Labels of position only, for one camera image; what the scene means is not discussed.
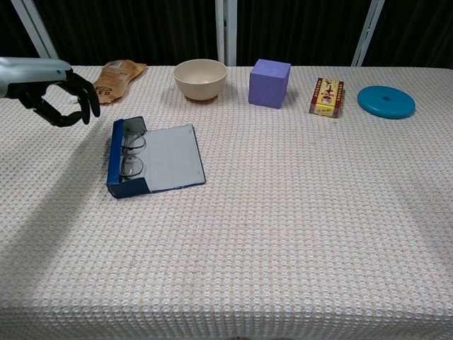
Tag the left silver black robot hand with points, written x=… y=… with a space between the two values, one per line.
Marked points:
x=32 y=76

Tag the thin-rimmed eyeglasses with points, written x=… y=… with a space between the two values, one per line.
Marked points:
x=131 y=167

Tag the blue glasses case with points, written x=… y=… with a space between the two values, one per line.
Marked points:
x=173 y=159

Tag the yellow red carton box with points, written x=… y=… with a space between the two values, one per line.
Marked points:
x=327 y=99

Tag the black pleated curtain panel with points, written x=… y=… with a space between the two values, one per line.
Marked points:
x=301 y=32
x=417 y=32
x=10 y=32
x=134 y=32

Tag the brown spout pouch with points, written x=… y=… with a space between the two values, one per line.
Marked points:
x=117 y=81

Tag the beige bowl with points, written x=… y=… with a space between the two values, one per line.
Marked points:
x=200 y=86

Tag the purple cube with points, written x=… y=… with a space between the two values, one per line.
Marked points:
x=267 y=88

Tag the pink white woven tablecloth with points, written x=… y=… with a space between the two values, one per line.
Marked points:
x=247 y=248

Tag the teal round disc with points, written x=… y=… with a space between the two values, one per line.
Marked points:
x=375 y=102

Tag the white partition post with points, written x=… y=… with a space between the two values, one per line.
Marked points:
x=226 y=32
x=35 y=32
x=368 y=32

